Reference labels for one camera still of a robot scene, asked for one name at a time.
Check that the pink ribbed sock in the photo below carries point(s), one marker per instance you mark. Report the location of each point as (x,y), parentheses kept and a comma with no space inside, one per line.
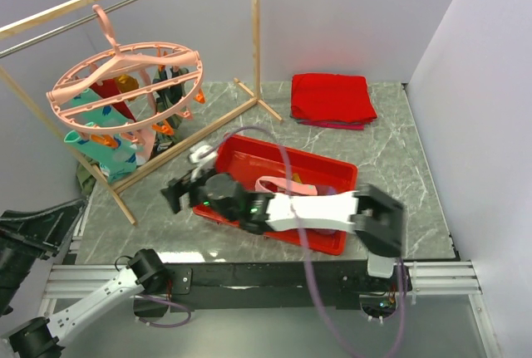
(270,184)

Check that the purple maroon sock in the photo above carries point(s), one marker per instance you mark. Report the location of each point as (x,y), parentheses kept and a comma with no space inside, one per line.
(328,231)

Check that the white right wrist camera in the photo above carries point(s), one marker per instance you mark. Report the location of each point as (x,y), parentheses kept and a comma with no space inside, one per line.
(202,155)

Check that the metal hanging rod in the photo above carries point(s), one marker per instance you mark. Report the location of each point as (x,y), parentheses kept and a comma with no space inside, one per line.
(61,10)

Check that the folded red cloth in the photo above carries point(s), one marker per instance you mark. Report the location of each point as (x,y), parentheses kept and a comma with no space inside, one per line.
(331,101)

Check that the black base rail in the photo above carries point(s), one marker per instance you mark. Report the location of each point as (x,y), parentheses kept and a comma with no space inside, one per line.
(248,285)

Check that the pink round clip hanger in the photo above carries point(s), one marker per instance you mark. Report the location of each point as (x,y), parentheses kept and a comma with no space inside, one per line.
(130,92)

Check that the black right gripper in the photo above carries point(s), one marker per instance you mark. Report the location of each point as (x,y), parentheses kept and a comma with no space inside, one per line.
(174,191)

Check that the red plastic tray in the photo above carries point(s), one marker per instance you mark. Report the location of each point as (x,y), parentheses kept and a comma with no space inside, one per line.
(247,159)

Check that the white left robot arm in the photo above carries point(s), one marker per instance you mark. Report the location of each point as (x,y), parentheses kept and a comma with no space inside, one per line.
(75,296)

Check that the olive green cloth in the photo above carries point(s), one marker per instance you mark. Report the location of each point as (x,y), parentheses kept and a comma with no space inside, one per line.
(85,180)

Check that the dark green camouflage sock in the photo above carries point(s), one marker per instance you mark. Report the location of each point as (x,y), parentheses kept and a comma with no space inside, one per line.
(167,97)

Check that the teal patterned sock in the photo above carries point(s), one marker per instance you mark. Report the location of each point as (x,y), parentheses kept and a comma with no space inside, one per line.
(116,156)
(105,116)

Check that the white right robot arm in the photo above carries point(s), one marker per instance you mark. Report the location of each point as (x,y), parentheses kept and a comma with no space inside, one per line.
(375,217)

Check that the wooden clothes rack frame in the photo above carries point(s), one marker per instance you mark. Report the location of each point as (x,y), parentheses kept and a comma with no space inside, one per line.
(151,164)

